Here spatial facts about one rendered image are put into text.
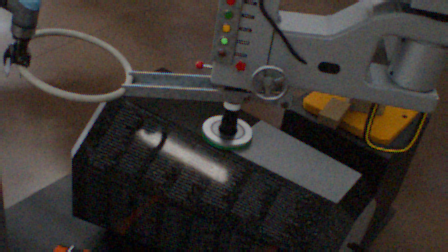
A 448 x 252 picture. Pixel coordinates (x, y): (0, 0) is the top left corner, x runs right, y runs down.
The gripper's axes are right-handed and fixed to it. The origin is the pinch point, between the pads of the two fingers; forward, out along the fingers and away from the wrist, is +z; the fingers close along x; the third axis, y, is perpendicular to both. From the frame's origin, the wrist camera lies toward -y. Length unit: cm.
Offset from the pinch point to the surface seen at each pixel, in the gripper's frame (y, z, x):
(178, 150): 32, 11, 64
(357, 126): 30, -5, 158
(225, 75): 38, -33, 67
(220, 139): 40, -3, 76
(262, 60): 43, -45, 76
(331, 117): 26, -6, 142
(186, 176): 43, 15, 66
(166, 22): -239, 100, 178
